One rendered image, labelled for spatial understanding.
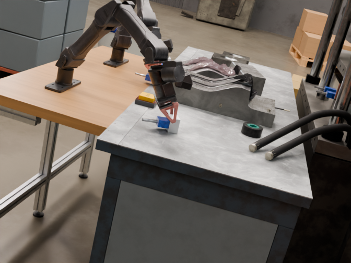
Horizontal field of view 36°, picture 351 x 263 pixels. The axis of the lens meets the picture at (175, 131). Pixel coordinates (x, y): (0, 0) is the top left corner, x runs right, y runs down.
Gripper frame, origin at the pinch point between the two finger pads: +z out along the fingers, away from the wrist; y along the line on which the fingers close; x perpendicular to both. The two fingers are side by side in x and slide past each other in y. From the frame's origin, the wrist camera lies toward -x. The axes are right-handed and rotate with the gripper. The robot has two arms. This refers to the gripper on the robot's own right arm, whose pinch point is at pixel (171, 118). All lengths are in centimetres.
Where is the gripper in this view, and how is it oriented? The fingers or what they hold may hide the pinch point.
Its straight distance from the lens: 191.5
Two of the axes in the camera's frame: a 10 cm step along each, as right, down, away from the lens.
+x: -9.4, 3.4, -0.8
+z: 2.8, 8.6, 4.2
